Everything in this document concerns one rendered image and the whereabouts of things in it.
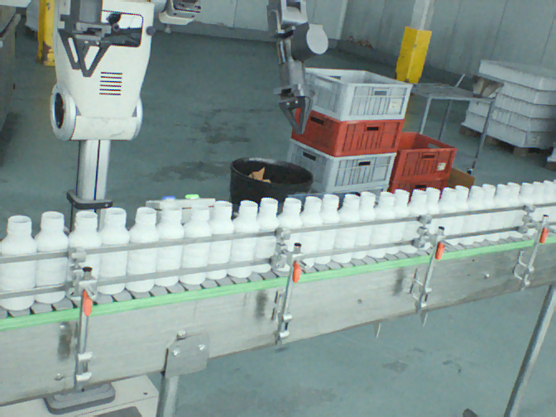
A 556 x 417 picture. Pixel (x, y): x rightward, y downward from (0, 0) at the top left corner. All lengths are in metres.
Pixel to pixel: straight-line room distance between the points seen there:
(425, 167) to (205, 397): 2.58
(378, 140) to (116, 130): 2.54
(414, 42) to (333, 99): 7.74
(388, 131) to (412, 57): 7.40
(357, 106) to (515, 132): 4.96
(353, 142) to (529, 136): 4.91
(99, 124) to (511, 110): 7.30
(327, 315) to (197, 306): 0.38
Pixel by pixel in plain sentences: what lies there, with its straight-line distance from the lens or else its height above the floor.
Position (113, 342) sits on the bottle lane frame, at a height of 0.92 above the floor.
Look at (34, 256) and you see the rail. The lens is 1.20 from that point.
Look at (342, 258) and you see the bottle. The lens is 1.59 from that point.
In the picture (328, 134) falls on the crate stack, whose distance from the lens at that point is 3.90.
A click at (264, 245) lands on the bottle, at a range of 1.43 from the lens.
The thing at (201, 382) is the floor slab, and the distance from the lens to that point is 2.81.
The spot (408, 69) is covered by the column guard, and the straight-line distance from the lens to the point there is 11.58.
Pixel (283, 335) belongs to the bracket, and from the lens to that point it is 1.46.
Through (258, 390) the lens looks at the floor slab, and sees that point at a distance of 2.82.
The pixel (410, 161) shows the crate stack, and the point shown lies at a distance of 4.54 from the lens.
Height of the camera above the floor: 1.64
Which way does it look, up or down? 20 degrees down
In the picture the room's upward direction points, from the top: 10 degrees clockwise
